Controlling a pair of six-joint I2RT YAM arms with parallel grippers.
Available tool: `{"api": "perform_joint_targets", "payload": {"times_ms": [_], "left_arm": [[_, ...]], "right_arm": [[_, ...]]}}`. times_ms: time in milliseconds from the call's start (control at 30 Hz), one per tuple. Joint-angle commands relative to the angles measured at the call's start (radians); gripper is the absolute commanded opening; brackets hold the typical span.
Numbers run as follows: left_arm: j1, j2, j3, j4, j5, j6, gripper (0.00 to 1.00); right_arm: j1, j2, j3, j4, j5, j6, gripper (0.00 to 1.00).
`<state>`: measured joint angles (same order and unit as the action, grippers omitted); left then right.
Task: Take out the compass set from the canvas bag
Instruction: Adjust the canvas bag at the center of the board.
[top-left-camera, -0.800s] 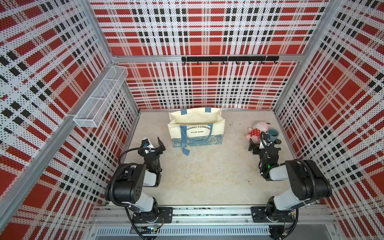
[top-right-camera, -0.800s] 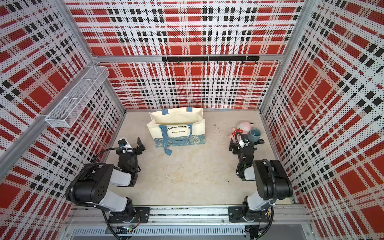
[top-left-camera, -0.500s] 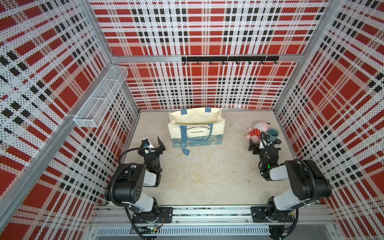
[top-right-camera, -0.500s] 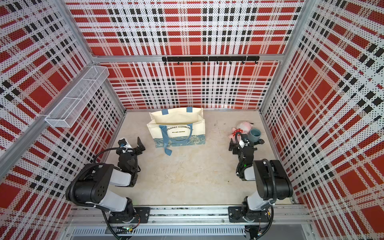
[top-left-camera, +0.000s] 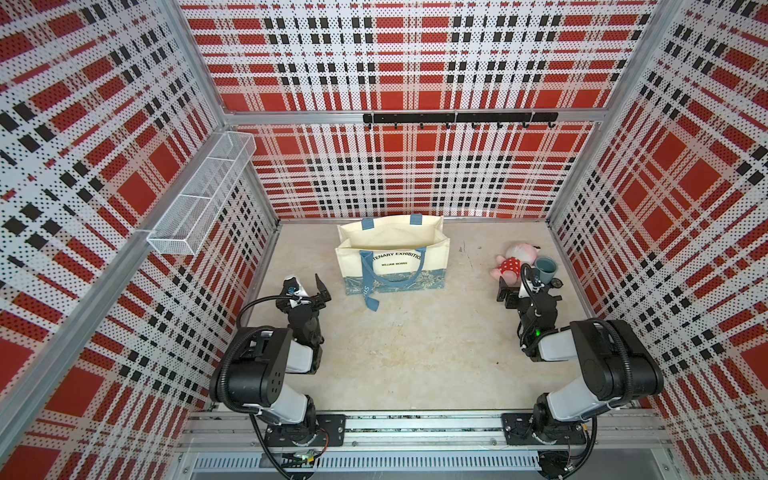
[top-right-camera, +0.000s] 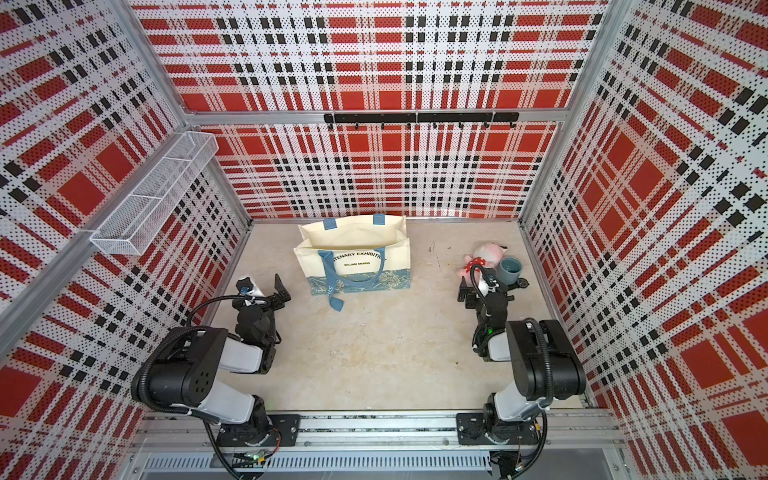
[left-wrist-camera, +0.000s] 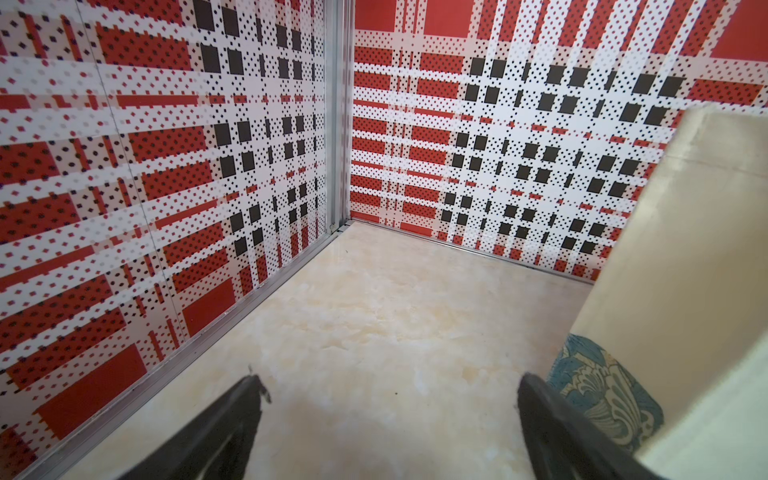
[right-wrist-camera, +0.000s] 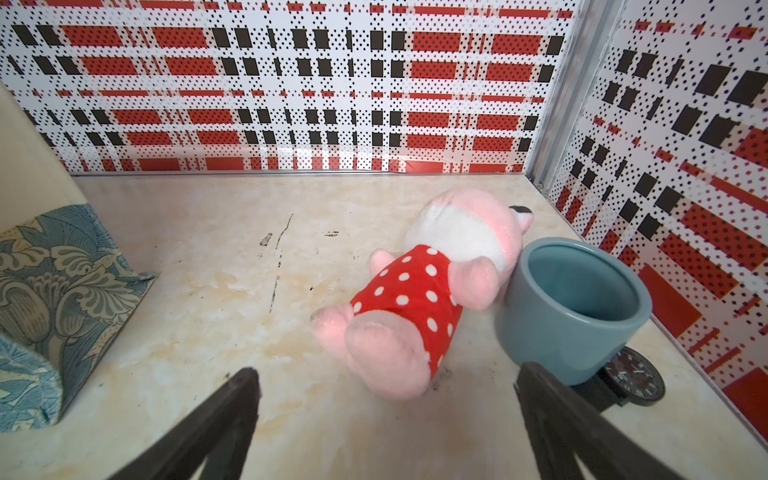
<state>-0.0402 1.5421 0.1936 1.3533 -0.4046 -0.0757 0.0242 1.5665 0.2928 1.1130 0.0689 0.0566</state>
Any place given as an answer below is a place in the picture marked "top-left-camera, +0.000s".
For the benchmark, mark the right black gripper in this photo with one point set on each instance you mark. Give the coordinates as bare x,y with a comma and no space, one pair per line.
502,290

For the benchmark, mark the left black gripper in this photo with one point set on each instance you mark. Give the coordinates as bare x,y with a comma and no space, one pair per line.
318,299

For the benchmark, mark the cream canvas tote bag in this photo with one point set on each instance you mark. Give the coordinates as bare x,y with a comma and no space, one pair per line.
392,254

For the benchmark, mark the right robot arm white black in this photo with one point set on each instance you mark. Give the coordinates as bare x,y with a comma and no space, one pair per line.
615,368

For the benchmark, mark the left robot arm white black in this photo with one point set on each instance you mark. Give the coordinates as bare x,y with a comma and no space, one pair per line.
251,377

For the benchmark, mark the teal ceramic cup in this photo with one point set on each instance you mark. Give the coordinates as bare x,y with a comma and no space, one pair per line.
547,269

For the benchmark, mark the pink plush toy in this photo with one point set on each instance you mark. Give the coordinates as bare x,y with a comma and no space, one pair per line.
508,266

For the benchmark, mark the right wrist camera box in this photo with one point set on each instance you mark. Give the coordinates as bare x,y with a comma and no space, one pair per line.
529,285

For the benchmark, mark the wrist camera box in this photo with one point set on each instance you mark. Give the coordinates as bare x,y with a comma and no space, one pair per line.
292,287
529,285

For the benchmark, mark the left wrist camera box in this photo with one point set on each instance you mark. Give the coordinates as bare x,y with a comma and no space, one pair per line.
292,287

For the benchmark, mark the white wire mesh basket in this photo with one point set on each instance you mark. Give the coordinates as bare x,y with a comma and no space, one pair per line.
185,225

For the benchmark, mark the black wall hook rail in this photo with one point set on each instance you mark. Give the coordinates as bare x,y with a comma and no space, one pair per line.
523,118

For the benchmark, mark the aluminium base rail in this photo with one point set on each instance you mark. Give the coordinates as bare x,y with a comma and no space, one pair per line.
465,444

